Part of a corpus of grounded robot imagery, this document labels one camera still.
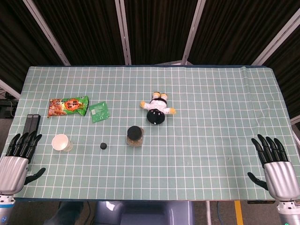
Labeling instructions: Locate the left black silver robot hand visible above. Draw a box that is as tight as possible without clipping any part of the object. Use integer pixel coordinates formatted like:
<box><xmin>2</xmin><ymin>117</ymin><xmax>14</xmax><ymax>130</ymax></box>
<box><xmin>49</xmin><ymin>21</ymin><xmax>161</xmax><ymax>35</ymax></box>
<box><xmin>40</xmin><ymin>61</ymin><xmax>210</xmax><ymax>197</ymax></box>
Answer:
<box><xmin>0</xmin><ymin>130</ymin><xmax>46</xmax><ymax>195</ymax></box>

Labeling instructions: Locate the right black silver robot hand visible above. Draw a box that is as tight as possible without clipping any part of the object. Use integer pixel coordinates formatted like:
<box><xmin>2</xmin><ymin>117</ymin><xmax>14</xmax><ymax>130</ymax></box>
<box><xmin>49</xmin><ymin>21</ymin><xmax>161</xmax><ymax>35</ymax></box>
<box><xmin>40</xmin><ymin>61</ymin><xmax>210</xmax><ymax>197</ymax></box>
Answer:
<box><xmin>247</xmin><ymin>134</ymin><xmax>294</xmax><ymax>202</ymax></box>

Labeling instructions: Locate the white paper cup blue flower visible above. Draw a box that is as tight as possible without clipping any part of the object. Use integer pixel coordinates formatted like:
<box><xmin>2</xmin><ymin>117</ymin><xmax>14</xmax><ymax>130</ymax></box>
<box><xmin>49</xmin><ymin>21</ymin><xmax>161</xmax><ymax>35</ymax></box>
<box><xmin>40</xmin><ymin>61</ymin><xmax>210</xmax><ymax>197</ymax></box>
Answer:
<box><xmin>52</xmin><ymin>134</ymin><xmax>74</xmax><ymax>152</ymax></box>

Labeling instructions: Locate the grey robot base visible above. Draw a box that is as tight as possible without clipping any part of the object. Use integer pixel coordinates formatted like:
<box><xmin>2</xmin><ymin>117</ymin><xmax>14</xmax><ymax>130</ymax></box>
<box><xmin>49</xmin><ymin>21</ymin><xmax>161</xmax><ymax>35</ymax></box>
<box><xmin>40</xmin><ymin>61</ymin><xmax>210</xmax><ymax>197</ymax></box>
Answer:
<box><xmin>94</xmin><ymin>201</ymin><xmax>195</xmax><ymax>225</ymax></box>

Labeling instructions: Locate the black rectangular block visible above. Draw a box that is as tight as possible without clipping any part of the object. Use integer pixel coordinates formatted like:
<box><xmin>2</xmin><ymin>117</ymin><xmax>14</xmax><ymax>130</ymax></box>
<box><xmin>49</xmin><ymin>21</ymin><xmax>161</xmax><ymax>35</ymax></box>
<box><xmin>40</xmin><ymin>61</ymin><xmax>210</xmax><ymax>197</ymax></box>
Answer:
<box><xmin>30</xmin><ymin>114</ymin><xmax>41</xmax><ymax>138</ymax></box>
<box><xmin>23</xmin><ymin>114</ymin><xmax>34</xmax><ymax>139</ymax></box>

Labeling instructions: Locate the black equipment box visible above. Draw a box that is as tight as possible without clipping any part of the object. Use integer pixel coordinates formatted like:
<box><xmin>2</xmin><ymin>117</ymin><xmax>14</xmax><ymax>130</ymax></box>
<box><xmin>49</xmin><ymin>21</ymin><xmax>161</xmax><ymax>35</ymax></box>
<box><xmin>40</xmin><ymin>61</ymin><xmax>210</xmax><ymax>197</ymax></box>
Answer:
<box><xmin>0</xmin><ymin>91</ymin><xmax>19</xmax><ymax>119</ymax></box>

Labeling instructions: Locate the white table leg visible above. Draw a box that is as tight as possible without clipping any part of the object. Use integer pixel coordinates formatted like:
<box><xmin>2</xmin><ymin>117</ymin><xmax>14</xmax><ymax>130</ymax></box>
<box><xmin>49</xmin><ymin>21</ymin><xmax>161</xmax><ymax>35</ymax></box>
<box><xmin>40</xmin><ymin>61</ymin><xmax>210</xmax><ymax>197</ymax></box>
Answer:
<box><xmin>205</xmin><ymin>201</ymin><xmax>212</xmax><ymax>225</ymax></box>

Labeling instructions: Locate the orange green snack bag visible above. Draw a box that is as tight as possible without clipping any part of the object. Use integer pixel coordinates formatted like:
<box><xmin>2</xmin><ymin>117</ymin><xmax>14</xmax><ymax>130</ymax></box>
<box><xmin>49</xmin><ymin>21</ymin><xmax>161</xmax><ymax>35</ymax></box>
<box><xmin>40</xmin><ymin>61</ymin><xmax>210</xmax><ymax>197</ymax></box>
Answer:
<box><xmin>47</xmin><ymin>95</ymin><xmax>90</xmax><ymax>118</ymax></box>

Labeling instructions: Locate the green white grid tablecloth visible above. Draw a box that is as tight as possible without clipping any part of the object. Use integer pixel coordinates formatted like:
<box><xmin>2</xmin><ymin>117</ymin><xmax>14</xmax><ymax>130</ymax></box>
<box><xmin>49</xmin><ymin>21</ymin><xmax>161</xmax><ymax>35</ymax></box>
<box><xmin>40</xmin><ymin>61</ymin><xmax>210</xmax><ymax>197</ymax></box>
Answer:
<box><xmin>4</xmin><ymin>65</ymin><xmax>300</xmax><ymax>203</ymax></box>

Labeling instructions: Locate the green sachet packet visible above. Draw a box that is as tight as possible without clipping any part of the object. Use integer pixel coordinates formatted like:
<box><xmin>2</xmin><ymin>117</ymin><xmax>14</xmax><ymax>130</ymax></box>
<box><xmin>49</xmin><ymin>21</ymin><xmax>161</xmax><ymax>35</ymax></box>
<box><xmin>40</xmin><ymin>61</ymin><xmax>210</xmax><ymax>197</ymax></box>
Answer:
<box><xmin>89</xmin><ymin>101</ymin><xmax>111</xmax><ymax>124</ymax></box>

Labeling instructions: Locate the glass jar black lid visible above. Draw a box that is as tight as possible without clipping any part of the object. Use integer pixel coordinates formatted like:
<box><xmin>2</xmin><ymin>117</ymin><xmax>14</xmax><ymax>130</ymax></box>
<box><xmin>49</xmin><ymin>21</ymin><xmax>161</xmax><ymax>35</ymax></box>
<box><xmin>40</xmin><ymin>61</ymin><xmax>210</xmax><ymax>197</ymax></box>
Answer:
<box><xmin>126</xmin><ymin>126</ymin><xmax>145</xmax><ymax>148</ymax></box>

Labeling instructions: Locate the plush doll black hat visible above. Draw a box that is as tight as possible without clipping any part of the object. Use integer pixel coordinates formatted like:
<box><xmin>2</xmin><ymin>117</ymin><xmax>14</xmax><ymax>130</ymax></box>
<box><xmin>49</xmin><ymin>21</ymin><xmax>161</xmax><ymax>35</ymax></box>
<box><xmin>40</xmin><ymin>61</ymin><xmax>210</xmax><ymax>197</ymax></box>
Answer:
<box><xmin>140</xmin><ymin>92</ymin><xmax>177</xmax><ymax>126</ymax></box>

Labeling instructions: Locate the white partition frame post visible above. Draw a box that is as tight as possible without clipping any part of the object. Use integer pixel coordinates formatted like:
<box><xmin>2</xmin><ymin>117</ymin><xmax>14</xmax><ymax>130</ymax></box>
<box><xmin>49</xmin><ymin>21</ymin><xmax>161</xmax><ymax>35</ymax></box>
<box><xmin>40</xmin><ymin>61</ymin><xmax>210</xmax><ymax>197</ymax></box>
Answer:
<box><xmin>0</xmin><ymin>79</ymin><xmax>21</xmax><ymax>100</ymax></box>
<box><xmin>22</xmin><ymin>0</ymin><xmax>71</xmax><ymax>66</ymax></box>
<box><xmin>251</xmin><ymin>9</ymin><xmax>300</xmax><ymax>66</ymax></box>
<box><xmin>114</xmin><ymin>0</ymin><xmax>132</xmax><ymax>66</ymax></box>
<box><xmin>181</xmin><ymin>0</ymin><xmax>207</xmax><ymax>66</ymax></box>

